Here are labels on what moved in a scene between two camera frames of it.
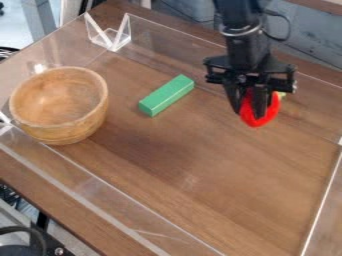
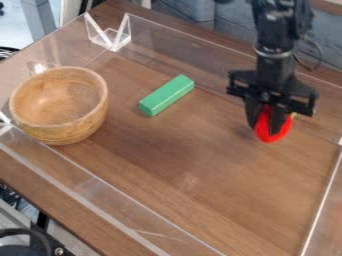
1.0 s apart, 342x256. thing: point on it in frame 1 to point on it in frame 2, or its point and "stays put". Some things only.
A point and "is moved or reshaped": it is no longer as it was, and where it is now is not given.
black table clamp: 54,247 stays put
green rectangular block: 165,95 stays put
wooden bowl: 59,103 stays put
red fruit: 247,108 is moved or reshaped
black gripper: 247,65 to 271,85
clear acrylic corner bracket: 110,39 stays put
